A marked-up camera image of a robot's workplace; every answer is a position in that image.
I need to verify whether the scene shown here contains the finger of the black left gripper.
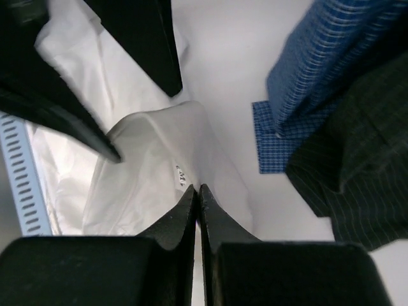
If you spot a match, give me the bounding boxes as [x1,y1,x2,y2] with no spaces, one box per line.
[86,0,183,98]
[1,1,122,163]

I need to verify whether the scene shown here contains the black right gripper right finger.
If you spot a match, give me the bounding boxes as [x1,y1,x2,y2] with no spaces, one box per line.
[198,185,391,306]

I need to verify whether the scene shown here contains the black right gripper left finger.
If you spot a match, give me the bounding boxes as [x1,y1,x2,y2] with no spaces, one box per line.
[1,187,196,305]

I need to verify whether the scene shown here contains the white shirt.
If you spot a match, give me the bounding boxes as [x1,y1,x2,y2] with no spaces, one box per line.
[36,1,253,235]

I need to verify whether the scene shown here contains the dark striped shirt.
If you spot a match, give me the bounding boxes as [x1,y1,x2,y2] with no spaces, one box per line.
[286,54,407,251]

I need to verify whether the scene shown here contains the blue checkered shirt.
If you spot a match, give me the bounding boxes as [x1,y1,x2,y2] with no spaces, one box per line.
[252,1,407,174]

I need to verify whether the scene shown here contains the white slotted cable duct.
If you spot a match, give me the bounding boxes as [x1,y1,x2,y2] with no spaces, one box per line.
[1,112,52,237]

